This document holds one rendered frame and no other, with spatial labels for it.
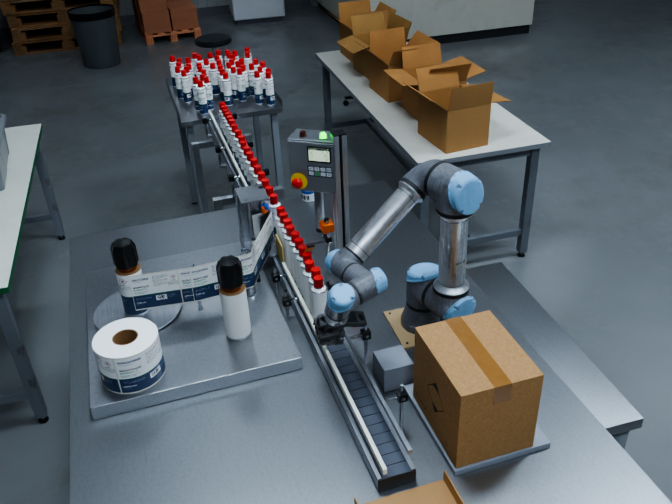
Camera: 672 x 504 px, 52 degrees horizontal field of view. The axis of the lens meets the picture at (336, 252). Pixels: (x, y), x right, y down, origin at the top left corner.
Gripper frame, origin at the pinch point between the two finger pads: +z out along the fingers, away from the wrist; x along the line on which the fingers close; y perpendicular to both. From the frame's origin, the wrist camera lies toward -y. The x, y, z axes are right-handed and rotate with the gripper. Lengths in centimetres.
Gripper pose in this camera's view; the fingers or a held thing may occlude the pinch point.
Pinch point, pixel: (334, 339)
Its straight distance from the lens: 227.5
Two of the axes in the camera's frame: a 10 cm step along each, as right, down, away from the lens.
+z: -1.2, 4.9, 8.6
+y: -9.5, 2.0, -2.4
